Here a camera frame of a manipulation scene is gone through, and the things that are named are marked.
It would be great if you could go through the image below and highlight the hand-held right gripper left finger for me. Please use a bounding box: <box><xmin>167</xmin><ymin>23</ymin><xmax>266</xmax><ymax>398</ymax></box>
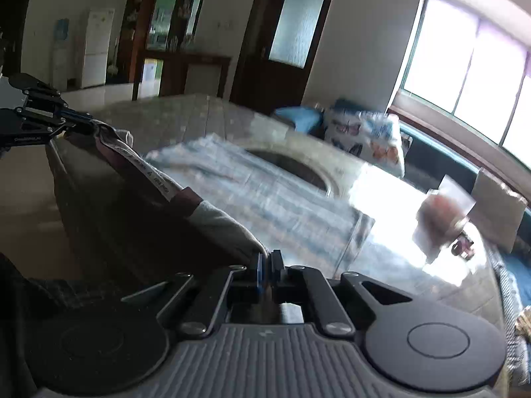
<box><xmin>121</xmin><ymin>252</ymin><xmax>267</xmax><ymax>336</ymax></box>

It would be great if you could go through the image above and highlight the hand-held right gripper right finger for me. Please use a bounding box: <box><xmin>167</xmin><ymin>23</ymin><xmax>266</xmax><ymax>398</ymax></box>
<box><xmin>268</xmin><ymin>249</ymin><xmax>416</xmax><ymax>337</ymax></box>

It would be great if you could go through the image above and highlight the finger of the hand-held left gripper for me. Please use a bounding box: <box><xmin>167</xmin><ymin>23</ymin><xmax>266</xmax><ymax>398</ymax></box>
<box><xmin>8</xmin><ymin>73</ymin><xmax>69</xmax><ymax>111</ymax></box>
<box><xmin>14</xmin><ymin>109</ymin><xmax>99</xmax><ymax>136</ymax></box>

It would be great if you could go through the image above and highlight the beige and maroon garment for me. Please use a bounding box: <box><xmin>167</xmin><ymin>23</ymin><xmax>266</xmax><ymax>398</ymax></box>
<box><xmin>45</xmin><ymin>119</ymin><xmax>270</xmax><ymax>299</ymax></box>

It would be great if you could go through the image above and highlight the water dispenser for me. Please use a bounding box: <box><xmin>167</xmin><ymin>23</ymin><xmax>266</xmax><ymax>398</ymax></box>
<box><xmin>51</xmin><ymin>18</ymin><xmax>72</xmax><ymax>91</ymax></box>

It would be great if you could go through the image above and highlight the white refrigerator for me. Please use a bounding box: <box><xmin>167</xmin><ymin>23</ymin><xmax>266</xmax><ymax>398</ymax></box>
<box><xmin>80</xmin><ymin>7</ymin><xmax>116</xmax><ymax>89</ymax></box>

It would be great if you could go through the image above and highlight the blue striped cloth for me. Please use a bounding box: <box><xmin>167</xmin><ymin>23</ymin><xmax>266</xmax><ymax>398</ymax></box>
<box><xmin>144</xmin><ymin>133</ymin><xmax>376</xmax><ymax>275</ymax></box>

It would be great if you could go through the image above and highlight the dark wooden cabinet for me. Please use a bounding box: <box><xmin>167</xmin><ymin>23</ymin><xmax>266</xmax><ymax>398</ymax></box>
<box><xmin>117</xmin><ymin>0</ymin><xmax>233</xmax><ymax>101</ymax></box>

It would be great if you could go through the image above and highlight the blue cushion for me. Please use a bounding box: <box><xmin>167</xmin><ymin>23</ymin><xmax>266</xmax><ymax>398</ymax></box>
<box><xmin>273</xmin><ymin>105</ymin><xmax>325</xmax><ymax>134</ymax></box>

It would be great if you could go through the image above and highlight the butterfly print pillow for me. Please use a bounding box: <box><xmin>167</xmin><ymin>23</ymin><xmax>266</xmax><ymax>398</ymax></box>
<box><xmin>323</xmin><ymin>105</ymin><xmax>406</xmax><ymax>178</ymax></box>

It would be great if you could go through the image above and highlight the clear plastic bag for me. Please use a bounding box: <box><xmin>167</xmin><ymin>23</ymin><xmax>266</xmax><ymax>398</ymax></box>
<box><xmin>412</xmin><ymin>174</ymin><xmax>479</xmax><ymax>267</ymax></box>

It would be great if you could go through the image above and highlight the teal sofa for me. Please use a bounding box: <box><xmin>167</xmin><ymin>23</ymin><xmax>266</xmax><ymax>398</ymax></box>
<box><xmin>390</xmin><ymin>123</ymin><xmax>531</xmax><ymax>295</ymax></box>

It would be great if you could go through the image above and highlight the dark wooden door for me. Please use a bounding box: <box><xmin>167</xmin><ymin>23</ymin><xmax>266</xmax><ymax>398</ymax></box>
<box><xmin>229</xmin><ymin>0</ymin><xmax>341</xmax><ymax>115</ymax></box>

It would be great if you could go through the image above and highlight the beige cushion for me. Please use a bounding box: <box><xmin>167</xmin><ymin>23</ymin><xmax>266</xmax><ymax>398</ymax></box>
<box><xmin>470</xmin><ymin>167</ymin><xmax>529</xmax><ymax>254</ymax></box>

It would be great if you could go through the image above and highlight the striped blanket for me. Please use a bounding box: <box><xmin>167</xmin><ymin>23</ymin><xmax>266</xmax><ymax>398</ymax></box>
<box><xmin>493</xmin><ymin>252</ymin><xmax>531</xmax><ymax>384</ymax></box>

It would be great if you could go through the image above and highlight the large window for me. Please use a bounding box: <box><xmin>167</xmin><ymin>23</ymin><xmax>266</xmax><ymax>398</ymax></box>
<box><xmin>402</xmin><ymin>0</ymin><xmax>531</xmax><ymax>163</ymax></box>

